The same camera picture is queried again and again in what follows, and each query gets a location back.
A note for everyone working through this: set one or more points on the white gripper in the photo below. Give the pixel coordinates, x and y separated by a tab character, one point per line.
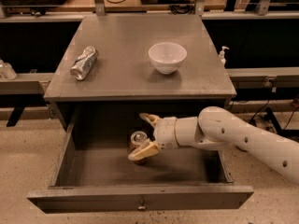
164	132

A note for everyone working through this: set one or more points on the orange soda can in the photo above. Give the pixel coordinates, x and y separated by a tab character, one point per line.
136	140

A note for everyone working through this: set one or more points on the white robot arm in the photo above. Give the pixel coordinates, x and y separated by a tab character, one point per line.
215	127

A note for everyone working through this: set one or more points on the grey open top drawer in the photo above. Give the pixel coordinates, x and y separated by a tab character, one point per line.
94	174

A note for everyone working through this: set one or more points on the small metal drawer knob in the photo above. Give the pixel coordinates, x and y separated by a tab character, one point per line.
142	206

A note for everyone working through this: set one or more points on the crushed silver can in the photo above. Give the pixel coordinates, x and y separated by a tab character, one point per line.
84	63

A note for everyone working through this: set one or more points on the grey wooden cabinet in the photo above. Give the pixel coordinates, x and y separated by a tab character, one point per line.
123	70

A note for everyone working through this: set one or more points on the white ceramic bowl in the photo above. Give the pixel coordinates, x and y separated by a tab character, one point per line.
167	57

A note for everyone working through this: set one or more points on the white pump bottle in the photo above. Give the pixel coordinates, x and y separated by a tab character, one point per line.
222	55

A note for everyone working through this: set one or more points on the black stand leg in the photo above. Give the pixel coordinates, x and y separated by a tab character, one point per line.
269	116

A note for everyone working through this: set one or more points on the clear plastic bottle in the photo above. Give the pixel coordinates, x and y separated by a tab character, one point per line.
6	71

